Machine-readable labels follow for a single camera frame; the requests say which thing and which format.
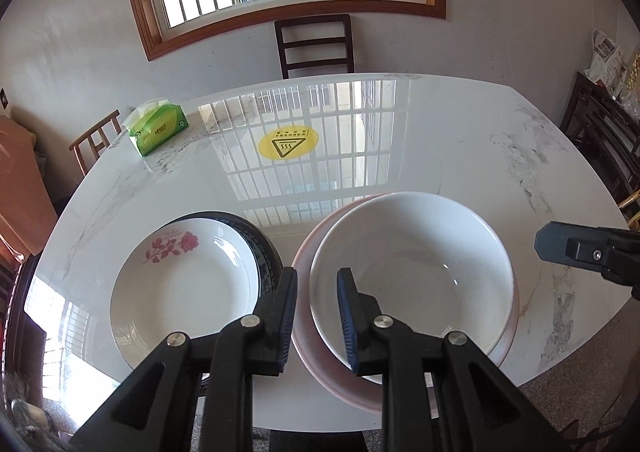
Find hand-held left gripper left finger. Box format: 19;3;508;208
70;266;299;452

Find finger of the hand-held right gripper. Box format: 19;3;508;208
534;221;640;285

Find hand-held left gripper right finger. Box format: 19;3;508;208
336;267;568;452

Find pink bowl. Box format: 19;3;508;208
291;195;520;415

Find blue floral plate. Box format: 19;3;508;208
172;211;285;303

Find white ribbed bowl blue stripes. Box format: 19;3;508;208
308;191;516;385

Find white rose print plate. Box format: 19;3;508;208
109;221;261;375

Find dark wooden sideboard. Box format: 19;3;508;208
559;71;640;213

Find yellow round warning sticker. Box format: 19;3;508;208
257;125;319;160

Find newspaper pile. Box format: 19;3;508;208
585;27;640;98

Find green tissue pack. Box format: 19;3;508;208
122;100;189;158

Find light wooden chair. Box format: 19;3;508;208
68;110;123;178

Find dark wooden chair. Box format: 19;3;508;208
274;14;356;80

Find orange brown cabinet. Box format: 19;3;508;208
0;115;60;258

